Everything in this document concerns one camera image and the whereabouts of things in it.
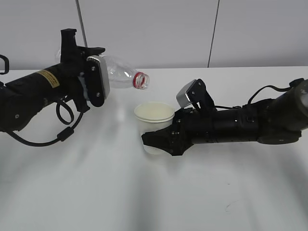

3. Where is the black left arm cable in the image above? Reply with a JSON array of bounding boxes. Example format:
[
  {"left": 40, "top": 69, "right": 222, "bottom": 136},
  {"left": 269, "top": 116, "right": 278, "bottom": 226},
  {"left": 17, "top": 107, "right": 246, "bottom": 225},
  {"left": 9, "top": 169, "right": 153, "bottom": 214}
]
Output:
[{"left": 0, "top": 54, "right": 91, "bottom": 147}]

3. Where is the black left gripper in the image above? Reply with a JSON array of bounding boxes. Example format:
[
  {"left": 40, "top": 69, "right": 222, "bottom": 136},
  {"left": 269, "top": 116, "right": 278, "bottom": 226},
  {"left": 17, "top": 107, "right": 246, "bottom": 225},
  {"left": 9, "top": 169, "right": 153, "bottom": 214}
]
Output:
[{"left": 60, "top": 28, "right": 105, "bottom": 112}]

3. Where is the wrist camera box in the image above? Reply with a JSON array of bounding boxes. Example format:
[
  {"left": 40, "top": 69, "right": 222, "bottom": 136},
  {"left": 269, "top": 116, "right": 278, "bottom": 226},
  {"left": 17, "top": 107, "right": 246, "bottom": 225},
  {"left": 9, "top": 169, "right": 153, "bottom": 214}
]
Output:
[
  {"left": 176, "top": 79, "right": 216, "bottom": 115},
  {"left": 85, "top": 55, "right": 110, "bottom": 107}
]

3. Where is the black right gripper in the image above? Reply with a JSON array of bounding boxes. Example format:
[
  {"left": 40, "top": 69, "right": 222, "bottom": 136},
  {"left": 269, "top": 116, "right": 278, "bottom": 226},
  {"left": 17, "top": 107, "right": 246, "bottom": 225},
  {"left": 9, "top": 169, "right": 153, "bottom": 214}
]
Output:
[{"left": 141, "top": 108, "right": 212, "bottom": 156}]

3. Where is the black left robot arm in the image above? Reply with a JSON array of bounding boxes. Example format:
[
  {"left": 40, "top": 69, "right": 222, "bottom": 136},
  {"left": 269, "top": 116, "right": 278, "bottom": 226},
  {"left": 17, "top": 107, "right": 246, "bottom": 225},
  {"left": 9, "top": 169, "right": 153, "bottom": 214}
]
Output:
[{"left": 0, "top": 28, "right": 106, "bottom": 132}]

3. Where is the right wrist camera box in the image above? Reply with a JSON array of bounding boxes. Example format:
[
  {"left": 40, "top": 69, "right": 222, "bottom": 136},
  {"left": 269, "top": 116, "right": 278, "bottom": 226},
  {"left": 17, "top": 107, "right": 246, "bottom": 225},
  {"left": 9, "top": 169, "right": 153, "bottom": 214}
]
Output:
[{"left": 176, "top": 79, "right": 216, "bottom": 115}]

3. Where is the white paper cup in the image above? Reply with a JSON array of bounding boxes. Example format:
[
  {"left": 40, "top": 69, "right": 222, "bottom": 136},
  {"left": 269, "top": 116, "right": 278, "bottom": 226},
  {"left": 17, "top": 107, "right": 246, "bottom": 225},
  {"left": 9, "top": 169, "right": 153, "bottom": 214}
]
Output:
[{"left": 134, "top": 102, "right": 175, "bottom": 155}]

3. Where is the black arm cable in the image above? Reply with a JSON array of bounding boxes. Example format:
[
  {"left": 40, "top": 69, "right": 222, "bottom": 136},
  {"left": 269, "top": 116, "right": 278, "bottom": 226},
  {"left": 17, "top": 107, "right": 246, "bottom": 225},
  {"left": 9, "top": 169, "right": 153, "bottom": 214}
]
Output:
[
  {"left": 0, "top": 54, "right": 91, "bottom": 147},
  {"left": 216, "top": 78, "right": 304, "bottom": 111}
]

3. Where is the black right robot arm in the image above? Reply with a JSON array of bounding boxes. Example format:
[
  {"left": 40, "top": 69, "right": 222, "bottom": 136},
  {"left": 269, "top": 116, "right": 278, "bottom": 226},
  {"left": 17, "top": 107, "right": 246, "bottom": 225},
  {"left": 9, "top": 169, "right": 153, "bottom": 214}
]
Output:
[{"left": 141, "top": 78, "right": 308, "bottom": 156}]

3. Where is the clear plastic water bottle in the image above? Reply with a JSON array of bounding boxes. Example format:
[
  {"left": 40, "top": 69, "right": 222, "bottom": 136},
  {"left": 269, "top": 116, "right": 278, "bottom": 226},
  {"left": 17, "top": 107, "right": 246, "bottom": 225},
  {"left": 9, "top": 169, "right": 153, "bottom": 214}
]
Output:
[{"left": 54, "top": 49, "right": 151, "bottom": 90}]

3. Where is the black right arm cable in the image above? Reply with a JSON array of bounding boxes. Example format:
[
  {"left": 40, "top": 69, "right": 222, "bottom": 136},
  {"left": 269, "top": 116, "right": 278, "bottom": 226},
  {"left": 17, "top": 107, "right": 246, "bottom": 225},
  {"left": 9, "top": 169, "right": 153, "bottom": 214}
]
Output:
[{"left": 216, "top": 78, "right": 304, "bottom": 111}]

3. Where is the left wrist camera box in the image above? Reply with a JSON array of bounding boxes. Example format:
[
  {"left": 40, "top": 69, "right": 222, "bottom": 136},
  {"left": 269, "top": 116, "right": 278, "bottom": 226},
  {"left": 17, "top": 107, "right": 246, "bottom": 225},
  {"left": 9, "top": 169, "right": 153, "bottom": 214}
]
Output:
[{"left": 85, "top": 55, "right": 110, "bottom": 107}]

